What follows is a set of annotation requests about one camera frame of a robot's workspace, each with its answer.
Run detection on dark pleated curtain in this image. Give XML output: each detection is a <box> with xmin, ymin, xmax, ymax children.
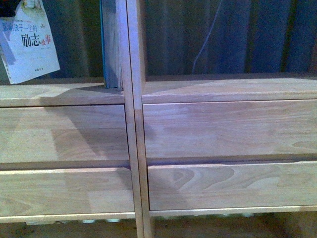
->
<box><xmin>35</xmin><ymin>0</ymin><xmax>317</xmax><ymax>79</ymax></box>

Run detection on lower right wooden drawer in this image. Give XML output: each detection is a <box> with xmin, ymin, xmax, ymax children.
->
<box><xmin>148</xmin><ymin>162</ymin><xmax>317</xmax><ymax>211</ymax></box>

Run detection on wooden shelf unit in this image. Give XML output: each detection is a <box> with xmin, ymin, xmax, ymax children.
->
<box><xmin>126</xmin><ymin>0</ymin><xmax>317</xmax><ymax>238</ymax></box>
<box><xmin>0</xmin><ymin>0</ymin><xmax>144</xmax><ymax>238</ymax></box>

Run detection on thin white cable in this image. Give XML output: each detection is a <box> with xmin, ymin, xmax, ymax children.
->
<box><xmin>192</xmin><ymin>0</ymin><xmax>222</xmax><ymax>74</ymax></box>

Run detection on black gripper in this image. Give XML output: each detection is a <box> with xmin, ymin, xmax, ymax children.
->
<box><xmin>0</xmin><ymin>0</ymin><xmax>21</xmax><ymax>17</ymax></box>

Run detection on left wooden shelf unit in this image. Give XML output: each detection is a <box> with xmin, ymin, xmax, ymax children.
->
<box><xmin>0</xmin><ymin>0</ymin><xmax>144</xmax><ymax>238</ymax></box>

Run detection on right wooden shelf unit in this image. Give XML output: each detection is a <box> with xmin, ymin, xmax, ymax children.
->
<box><xmin>126</xmin><ymin>0</ymin><xmax>317</xmax><ymax>238</ymax></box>

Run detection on wooden drawer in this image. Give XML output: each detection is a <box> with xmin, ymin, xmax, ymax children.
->
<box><xmin>0</xmin><ymin>168</ymin><xmax>134</xmax><ymax>217</ymax></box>
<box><xmin>0</xmin><ymin>105</ymin><xmax>129</xmax><ymax>163</ymax></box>
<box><xmin>148</xmin><ymin>162</ymin><xmax>317</xmax><ymax>211</ymax></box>
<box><xmin>143</xmin><ymin>100</ymin><xmax>317</xmax><ymax>159</ymax></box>

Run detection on blue spine standing book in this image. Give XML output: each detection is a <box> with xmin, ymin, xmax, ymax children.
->
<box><xmin>100</xmin><ymin>0</ymin><xmax>123</xmax><ymax>91</ymax></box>

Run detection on upper left wooden drawer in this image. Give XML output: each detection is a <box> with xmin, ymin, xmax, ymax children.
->
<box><xmin>0</xmin><ymin>105</ymin><xmax>129</xmax><ymax>163</ymax></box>

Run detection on upper right wooden drawer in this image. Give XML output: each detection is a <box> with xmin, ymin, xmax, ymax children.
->
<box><xmin>143</xmin><ymin>100</ymin><xmax>317</xmax><ymax>159</ymax></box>

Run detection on lower left wooden drawer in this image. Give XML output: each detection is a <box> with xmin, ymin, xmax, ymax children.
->
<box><xmin>0</xmin><ymin>168</ymin><xmax>134</xmax><ymax>217</ymax></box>

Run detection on white Chinese title book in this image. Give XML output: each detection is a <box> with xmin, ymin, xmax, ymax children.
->
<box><xmin>0</xmin><ymin>0</ymin><xmax>60</xmax><ymax>84</ymax></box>

